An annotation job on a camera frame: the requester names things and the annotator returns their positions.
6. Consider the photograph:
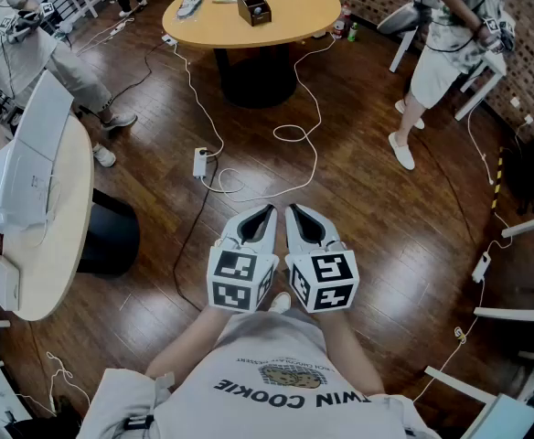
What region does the white power cable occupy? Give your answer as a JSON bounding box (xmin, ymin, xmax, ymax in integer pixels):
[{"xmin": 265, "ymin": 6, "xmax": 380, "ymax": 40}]
[
  {"xmin": 168, "ymin": 38, "xmax": 226, "ymax": 160},
  {"xmin": 211, "ymin": 31, "xmax": 337, "ymax": 201}
]

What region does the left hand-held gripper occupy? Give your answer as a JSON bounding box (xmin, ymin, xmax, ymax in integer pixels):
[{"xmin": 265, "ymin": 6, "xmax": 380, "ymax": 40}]
[{"xmin": 206, "ymin": 203, "xmax": 281, "ymax": 314}]

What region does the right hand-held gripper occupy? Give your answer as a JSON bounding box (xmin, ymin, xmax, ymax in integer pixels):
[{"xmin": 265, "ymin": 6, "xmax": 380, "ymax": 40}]
[{"xmin": 283, "ymin": 202, "xmax": 359, "ymax": 315}]

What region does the white frame desk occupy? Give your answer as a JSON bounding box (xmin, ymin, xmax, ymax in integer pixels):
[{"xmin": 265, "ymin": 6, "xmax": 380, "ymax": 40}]
[{"xmin": 423, "ymin": 209, "xmax": 534, "ymax": 439}]

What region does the black strap buckle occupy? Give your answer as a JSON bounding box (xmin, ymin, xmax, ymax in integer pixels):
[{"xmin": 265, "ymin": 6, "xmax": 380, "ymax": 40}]
[{"xmin": 123, "ymin": 415, "xmax": 155, "ymax": 431}]

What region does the black cable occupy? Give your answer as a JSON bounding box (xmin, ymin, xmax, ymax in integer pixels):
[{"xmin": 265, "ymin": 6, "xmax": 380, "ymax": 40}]
[{"xmin": 172, "ymin": 176, "xmax": 214, "ymax": 313}]

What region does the red label bottle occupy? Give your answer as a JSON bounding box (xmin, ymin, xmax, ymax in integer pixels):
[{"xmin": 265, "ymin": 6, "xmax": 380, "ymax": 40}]
[{"xmin": 332, "ymin": 4, "xmax": 353, "ymax": 40}]

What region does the brown wooden organizer box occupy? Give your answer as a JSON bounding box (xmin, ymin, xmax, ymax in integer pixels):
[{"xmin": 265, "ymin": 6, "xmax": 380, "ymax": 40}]
[{"xmin": 236, "ymin": 0, "xmax": 273, "ymax": 28}]

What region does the person's white shoe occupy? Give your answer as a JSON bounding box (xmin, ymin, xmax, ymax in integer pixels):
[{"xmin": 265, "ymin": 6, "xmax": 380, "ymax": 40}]
[{"xmin": 268, "ymin": 291, "xmax": 293, "ymax": 315}]

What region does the small white flat box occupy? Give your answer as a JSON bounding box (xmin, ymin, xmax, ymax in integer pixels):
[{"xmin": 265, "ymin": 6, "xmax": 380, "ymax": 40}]
[{"xmin": 0, "ymin": 253, "xmax": 23, "ymax": 313}]

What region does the yellow black striped strip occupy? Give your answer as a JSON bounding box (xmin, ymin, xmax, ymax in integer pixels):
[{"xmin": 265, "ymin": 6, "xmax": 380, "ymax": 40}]
[{"xmin": 490, "ymin": 145, "xmax": 507, "ymax": 210}]

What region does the person's white printed shirt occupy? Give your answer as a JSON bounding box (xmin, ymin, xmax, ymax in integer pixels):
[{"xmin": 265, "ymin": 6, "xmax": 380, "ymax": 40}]
[{"xmin": 77, "ymin": 307, "xmax": 442, "ymax": 439}]

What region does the grey chair seat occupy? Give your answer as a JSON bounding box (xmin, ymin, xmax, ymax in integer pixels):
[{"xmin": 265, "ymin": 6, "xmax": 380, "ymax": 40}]
[{"xmin": 376, "ymin": 2, "xmax": 426, "ymax": 36}]

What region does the white side table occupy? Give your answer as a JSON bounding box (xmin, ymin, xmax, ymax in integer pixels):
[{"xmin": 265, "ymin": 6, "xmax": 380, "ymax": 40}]
[{"xmin": 388, "ymin": 29, "xmax": 509, "ymax": 123}]

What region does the printed insole in plastic bag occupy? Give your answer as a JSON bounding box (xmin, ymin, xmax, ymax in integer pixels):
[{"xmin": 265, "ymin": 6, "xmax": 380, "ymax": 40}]
[{"xmin": 176, "ymin": 0, "xmax": 205, "ymax": 19}]

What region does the person's left forearm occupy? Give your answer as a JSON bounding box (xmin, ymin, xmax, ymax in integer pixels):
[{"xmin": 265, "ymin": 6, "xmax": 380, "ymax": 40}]
[{"xmin": 144, "ymin": 305, "xmax": 231, "ymax": 380}]

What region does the round yellow wooden table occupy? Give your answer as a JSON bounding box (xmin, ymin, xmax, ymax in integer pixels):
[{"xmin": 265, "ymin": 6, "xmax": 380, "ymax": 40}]
[{"xmin": 161, "ymin": 0, "xmax": 343, "ymax": 109}]

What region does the person's right forearm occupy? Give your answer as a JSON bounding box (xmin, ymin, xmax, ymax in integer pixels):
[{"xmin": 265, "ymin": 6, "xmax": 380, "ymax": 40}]
[{"xmin": 324, "ymin": 307, "xmax": 386, "ymax": 396}]

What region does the round pale wooden table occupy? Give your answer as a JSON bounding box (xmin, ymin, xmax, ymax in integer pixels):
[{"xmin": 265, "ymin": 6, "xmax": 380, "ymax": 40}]
[{"xmin": 0, "ymin": 114, "xmax": 141, "ymax": 323}]

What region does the large white cardboard box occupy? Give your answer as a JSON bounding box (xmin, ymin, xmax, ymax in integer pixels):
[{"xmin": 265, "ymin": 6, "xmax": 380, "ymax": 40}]
[{"xmin": 0, "ymin": 70, "xmax": 76, "ymax": 236}]

